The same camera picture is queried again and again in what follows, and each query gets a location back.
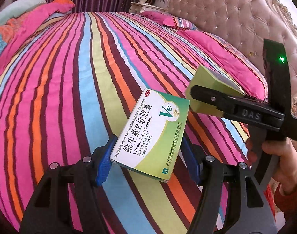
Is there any green box with silver flap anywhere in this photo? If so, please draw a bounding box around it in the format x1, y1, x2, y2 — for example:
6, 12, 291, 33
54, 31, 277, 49
185, 65, 245, 117

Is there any green vitamin E box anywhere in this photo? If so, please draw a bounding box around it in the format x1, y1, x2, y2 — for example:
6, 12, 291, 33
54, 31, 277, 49
110, 88, 190, 183

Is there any red sleeve forearm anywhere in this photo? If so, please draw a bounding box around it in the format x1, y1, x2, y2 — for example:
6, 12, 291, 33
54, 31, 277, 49
274, 184, 297, 221

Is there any person's right hand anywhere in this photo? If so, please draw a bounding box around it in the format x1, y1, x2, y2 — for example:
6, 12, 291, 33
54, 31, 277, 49
245, 137, 297, 196

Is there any pink striped pillow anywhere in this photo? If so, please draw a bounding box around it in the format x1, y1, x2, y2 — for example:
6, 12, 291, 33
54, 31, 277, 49
176, 31, 268, 100
141, 11, 198, 31

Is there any beige tufted headboard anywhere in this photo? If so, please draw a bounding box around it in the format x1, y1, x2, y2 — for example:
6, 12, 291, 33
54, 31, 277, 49
167, 0, 297, 115

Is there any far pink striped pillow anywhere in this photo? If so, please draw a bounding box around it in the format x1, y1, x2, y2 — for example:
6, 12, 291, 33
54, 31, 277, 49
141, 11, 198, 31

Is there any striped colourful bed sheet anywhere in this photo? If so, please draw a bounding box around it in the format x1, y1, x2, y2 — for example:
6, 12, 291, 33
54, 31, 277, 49
0, 12, 248, 233

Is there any white nightstand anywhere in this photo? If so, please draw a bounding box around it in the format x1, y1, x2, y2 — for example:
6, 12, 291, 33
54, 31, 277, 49
129, 2, 166, 14

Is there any blue pink folded quilt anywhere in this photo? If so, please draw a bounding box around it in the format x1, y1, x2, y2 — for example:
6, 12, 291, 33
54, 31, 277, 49
0, 0, 75, 75

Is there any light green pillow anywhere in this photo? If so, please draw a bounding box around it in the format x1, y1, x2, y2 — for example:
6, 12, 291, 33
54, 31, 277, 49
0, 0, 47, 26

